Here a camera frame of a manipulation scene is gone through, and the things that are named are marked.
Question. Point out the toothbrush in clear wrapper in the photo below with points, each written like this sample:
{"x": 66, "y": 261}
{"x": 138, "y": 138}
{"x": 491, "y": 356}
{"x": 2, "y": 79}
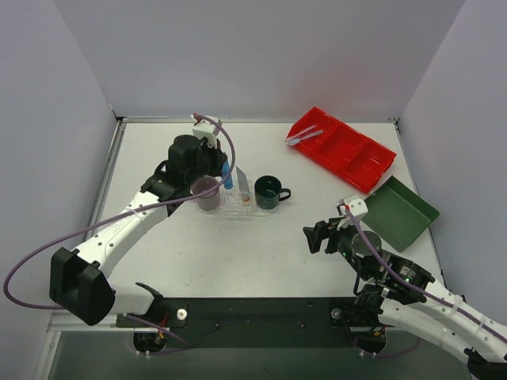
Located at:
{"x": 307, "y": 133}

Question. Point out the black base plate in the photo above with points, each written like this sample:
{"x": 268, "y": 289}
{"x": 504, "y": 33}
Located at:
{"x": 260, "y": 323}

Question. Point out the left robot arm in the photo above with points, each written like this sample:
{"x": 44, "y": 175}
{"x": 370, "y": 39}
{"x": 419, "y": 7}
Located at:
{"x": 79, "y": 277}

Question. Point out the purple cup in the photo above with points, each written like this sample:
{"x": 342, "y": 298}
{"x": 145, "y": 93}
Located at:
{"x": 210, "y": 197}

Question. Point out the green bin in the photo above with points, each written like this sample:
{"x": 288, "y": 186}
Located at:
{"x": 398, "y": 215}

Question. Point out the blue toothpaste tube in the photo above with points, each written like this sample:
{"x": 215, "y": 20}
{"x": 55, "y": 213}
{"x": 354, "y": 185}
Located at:
{"x": 226, "y": 176}

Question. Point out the dark green mug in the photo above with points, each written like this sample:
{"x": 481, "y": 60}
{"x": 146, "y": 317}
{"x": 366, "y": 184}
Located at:
{"x": 269, "y": 192}

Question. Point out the aluminium rail frame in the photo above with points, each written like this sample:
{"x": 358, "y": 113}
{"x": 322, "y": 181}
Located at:
{"x": 63, "y": 321}

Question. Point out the clear textured plastic tray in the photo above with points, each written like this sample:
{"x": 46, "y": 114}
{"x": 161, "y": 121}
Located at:
{"x": 231, "y": 203}

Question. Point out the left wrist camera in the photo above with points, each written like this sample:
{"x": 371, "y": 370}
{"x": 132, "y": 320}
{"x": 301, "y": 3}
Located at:
{"x": 206, "y": 129}

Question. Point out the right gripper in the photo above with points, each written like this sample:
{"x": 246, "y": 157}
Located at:
{"x": 324, "y": 236}

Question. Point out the red divided bin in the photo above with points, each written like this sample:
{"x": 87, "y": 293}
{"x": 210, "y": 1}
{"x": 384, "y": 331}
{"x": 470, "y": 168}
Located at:
{"x": 346, "y": 153}

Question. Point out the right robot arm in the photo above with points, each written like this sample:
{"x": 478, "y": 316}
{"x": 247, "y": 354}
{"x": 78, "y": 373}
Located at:
{"x": 400, "y": 293}

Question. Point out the white orange-capped toothpaste tube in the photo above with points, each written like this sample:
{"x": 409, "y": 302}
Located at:
{"x": 243, "y": 185}

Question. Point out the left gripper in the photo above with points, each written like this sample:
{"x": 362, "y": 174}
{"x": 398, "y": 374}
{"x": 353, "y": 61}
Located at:
{"x": 218, "y": 161}

